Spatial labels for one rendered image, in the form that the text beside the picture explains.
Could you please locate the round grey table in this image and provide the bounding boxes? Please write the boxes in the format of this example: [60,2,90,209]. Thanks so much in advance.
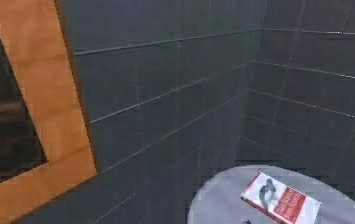
[187,164,355,224]

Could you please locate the red and white book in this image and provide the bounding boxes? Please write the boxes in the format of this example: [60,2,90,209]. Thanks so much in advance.
[240,170,322,224]

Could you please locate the wooden framed wall mirror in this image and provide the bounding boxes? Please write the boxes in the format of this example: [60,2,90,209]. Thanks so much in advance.
[0,0,99,224]

